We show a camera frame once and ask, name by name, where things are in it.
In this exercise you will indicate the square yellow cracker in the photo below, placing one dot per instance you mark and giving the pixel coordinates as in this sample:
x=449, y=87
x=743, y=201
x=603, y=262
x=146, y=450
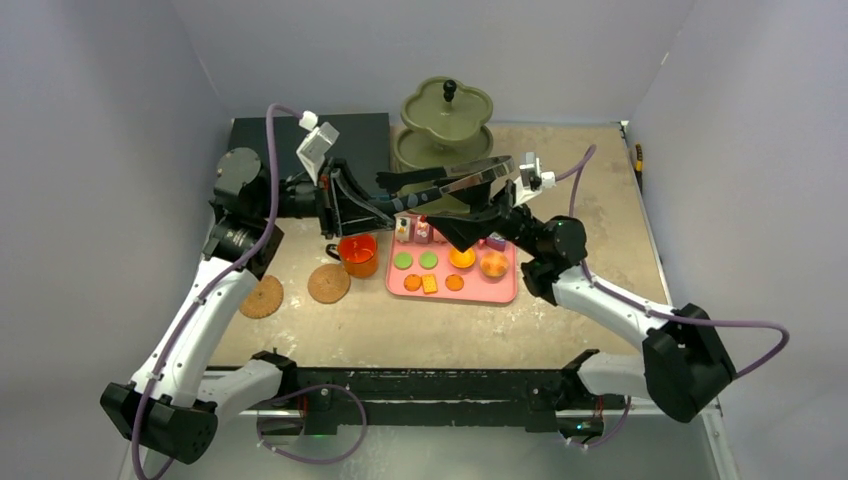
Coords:
x=429, y=284

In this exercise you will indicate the white roll cake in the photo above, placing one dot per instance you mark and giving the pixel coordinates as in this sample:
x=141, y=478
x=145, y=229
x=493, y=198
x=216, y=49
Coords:
x=403, y=229

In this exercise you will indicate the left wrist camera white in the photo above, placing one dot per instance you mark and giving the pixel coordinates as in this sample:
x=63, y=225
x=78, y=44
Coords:
x=319, y=139

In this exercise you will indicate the green macaron right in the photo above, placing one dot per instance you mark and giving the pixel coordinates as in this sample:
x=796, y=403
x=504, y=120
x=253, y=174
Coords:
x=428, y=260

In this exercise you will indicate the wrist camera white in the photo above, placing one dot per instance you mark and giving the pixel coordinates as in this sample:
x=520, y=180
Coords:
x=319, y=139
x=532, y=180

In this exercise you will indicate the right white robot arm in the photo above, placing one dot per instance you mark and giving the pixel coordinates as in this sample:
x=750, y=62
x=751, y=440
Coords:
x=682, y=365

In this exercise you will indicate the green macaron left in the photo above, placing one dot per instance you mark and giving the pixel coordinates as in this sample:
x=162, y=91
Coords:
x=402, y=261

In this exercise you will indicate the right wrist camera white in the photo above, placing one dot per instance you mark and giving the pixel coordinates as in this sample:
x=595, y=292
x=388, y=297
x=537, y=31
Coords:
x=532, y=180

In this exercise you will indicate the orange cookie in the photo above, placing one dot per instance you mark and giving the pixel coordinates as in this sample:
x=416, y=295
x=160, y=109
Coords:
x=412, y=282
x=454, y=282

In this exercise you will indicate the pink strawberry roll cake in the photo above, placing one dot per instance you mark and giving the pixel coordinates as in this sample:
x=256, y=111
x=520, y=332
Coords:
x=422, y=231

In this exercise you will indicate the yellow black tool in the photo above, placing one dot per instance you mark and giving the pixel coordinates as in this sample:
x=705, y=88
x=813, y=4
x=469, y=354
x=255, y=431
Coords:
x=639, y=165

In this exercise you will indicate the green three-tier stand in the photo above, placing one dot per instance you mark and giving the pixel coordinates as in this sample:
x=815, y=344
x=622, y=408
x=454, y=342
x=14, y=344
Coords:
x=444, y=126

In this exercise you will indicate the orange bun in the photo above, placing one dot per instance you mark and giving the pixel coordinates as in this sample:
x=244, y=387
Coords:
x=494, y=264

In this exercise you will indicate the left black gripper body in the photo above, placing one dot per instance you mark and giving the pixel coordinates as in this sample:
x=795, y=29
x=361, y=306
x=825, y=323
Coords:
x=331, y=205

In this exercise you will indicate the orange cookie right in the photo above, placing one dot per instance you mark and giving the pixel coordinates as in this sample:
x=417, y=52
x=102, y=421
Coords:
x=454, y=282

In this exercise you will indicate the pink serving tray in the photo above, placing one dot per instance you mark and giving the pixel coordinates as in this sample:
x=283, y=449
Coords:
x=478, y=288

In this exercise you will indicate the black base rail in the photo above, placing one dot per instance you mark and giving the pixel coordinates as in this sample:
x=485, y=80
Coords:
x=528, y=398

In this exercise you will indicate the woven coaster right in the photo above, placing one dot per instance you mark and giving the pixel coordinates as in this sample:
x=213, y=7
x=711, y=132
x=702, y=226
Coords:
x=328, y=284

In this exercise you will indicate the green macaron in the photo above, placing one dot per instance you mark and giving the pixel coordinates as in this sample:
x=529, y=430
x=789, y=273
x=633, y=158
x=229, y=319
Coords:
x=428, y=260
x=402, y=261

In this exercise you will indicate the dark network switch box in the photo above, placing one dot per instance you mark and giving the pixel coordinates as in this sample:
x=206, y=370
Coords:
x=363, y=142

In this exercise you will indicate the orange cookie left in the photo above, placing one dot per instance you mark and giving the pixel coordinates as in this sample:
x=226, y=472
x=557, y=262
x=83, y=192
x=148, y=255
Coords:
x=412, y=282

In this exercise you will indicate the orange translucent cup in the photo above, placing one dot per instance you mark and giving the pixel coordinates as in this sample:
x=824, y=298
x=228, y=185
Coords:
x=358, y=254

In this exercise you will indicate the purple cake slice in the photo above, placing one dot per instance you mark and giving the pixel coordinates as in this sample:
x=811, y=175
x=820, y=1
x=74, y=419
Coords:
x=496, y=242

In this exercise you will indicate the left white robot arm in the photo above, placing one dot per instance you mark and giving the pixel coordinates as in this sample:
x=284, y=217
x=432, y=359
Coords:
x=168, y=407

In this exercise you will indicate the orange egg tart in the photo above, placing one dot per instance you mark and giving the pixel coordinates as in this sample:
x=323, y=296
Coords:
x=462, y=259

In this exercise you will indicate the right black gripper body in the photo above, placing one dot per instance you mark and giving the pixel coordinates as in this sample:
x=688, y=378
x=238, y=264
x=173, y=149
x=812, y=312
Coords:
x=502, y=206

